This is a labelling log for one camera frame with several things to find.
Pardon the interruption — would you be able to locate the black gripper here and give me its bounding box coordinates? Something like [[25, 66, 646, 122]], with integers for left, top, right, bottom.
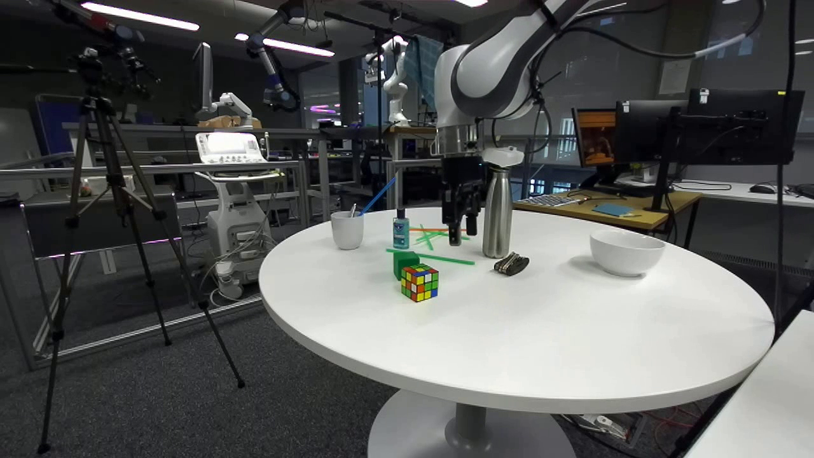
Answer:
[[437, 153, 496, 249]]

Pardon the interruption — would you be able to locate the multicoloured Rubik's cube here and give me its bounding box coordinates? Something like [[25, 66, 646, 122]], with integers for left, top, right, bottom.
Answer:
[[400, 262, 442, 307]]

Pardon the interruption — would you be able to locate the green cube block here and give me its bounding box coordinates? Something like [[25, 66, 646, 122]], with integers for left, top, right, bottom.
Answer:
[[393, 249, 423, 282]]

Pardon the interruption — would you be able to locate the stainless steel bottle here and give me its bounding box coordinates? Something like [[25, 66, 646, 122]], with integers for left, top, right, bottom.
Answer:
[[482, 165, 516, 262]]

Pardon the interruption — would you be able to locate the green star-shaped toy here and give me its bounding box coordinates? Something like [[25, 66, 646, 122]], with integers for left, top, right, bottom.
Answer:
[[410, 221, 450, 252]]

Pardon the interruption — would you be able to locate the long green straw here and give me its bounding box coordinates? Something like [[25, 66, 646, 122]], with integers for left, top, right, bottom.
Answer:
[[384, 245, 479, 267]]

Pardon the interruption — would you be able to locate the black calculator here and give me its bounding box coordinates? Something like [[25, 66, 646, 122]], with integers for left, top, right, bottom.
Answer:
[[491, 252, 531, 281]]

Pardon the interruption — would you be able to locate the small blue bottle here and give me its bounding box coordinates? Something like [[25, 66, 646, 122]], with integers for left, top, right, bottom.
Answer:
[[393, 206, 412, 254]]

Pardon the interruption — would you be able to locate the white cup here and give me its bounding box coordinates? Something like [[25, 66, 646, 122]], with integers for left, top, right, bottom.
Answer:
[[328, 209, 366, 252]]

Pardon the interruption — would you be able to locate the wooden desk with papers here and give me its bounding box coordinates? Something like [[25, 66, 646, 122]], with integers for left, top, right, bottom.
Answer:
[[512, 187, 706, 249]]

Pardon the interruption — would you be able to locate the monitor with orange screen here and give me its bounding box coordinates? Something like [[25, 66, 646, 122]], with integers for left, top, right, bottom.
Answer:
[[573, 107, 623, 172]]

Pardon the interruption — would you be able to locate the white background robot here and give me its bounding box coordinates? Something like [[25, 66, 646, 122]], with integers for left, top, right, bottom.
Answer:
[[380, 34, 416, 132]]

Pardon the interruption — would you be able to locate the white ceramic bowl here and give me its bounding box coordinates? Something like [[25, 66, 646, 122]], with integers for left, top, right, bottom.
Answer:
[[589, 231, 670, 281]]

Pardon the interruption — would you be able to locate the white equipment cart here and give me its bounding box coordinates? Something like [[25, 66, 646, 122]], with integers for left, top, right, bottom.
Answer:
[[190, 89, 287, 307]]

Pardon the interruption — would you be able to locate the ceiling light strip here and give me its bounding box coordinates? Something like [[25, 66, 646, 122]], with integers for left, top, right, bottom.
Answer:
[[79, 0, 203, 37], [232, 30, 338, 61]]

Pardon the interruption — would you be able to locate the wide black monitor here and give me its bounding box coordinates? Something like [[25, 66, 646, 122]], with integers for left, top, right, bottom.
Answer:
[[613, 88, 807, 214]]

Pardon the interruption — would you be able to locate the white side desk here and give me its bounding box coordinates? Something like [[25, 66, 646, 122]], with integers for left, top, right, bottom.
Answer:
[[683, 309, 814, 458]]

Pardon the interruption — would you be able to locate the dark panel board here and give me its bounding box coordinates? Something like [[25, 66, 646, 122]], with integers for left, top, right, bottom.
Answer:
[[17, 192, 184, 261]]

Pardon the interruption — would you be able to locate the white table pedestal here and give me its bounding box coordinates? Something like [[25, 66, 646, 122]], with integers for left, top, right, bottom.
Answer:
[[365, 390, 580, 458]]

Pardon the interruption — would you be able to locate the black camera tripod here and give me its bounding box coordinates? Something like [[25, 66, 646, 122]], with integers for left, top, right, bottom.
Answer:
[[37, 46, 250, 455]]

